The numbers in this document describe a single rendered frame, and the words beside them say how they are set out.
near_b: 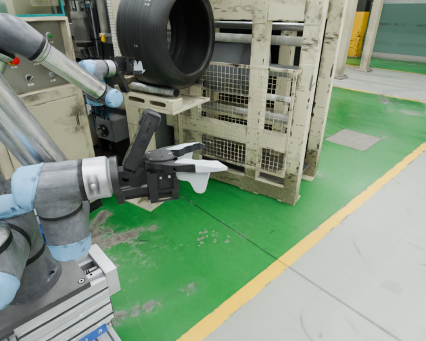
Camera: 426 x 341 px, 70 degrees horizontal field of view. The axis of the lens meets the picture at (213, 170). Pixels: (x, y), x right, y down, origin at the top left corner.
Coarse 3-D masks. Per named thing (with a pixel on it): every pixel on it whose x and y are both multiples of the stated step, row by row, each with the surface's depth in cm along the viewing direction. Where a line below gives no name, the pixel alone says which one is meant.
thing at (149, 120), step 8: (144, 112) 54; (152, 112) 53; (144, 120) 53; (152, 120) 53; (160, 120) 55; (144, 128) 53; (152, 128) 53; (136, 136) 54; (144, 136) 53; (136, 144) 53; (144, 144) 54; (128, 152) 54; (136, 152) 54; (144, 152) 54; (128, 160) 54; (136, 160) 54; (128, 168) 54; (136, 168) 55
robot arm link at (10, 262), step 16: (0, 224) 55; (0, 240) 53; (16, 240) 60; (0, 256) 53; (16, 256) 57; (0, 272) 52; (16, 272) 56; (0, 288) 52; (16, 288) 55; (0, 304) 54
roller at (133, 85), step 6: (132, 84) 181; (138, 84) 179; (144, 84) 177; (138, 90) 181; (144, 90) 177; (150, 90) 174; (156, 90) 172; (162, 90) 169; (168, 90) 167; (174, 90) 166; (174, 96) 167
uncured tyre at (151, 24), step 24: (120, 0) 152; (144, 0) 143; (168, 0) 144; (192, 0) 178; (120, 24) 151; (144, 24) 143; (192, 24) 191; (120, 48) 157; (144, 48) 148; (192, 48) 196; (144, 72) 162; (168, 72) 158; (192, 72) 177
